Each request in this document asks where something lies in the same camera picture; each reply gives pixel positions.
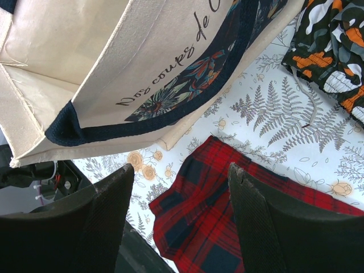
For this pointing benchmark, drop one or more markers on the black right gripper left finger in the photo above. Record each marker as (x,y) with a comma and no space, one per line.
(78,233)

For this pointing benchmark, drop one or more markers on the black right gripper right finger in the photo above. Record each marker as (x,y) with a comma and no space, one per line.
(280,233)

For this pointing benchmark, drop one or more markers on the red plaid skirt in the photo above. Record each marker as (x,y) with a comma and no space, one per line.
(194,223)

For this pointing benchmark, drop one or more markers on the floral tablecloth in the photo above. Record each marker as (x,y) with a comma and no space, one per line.
(288,127)

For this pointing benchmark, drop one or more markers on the beige canvas tote bag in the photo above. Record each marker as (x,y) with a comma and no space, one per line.
(91,78)

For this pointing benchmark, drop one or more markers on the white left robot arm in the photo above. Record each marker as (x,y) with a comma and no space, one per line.
(51,180)

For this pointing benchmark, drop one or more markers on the orange black patterned garment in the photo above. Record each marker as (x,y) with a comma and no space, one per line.
(327,49)

